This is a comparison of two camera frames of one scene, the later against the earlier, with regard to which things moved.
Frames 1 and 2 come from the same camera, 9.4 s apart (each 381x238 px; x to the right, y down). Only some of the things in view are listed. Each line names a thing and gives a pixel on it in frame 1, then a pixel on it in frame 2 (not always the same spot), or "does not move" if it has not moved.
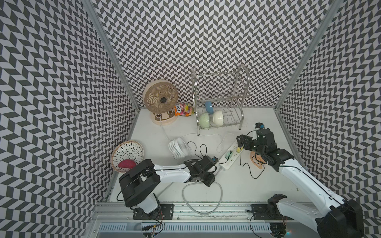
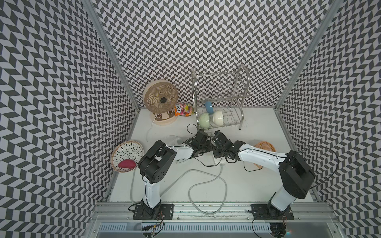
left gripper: (210, 180) → (209, 144)
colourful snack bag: (183, 109) does not move
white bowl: (218, 118) does not move
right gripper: (243, 137) → (216, 155)
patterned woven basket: (126, 149) does not move
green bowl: (204, 120) does not move
